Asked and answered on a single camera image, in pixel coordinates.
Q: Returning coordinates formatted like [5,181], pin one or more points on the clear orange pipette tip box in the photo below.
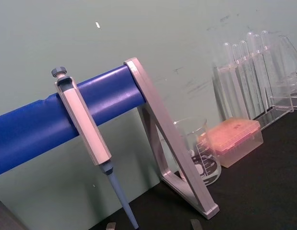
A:
[234,141]

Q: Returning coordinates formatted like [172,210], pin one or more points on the clear glass beaker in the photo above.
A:
[211,167]

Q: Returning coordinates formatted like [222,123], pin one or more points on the pipette stand with blue bar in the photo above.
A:
[30,129]

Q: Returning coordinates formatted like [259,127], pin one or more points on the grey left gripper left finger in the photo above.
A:
[111,226]

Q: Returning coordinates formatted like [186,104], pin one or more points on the clear acrylic test tube rack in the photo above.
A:
[280,106]

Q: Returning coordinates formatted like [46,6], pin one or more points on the dark brown panel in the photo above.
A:
[5,218]

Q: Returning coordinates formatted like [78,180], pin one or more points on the white and grey pipette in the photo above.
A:
[83,124]

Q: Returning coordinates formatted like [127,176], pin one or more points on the clear conical flask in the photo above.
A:
[286,62]

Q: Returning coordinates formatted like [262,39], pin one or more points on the black table cloth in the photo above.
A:
[258,191]

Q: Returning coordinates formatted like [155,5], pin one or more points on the clear test tube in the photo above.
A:
[228,57]
[265,40]
[251,43]
[244,50]
[236,56]
[257,44]

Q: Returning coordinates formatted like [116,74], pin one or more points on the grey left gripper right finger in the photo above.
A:
[195,225]

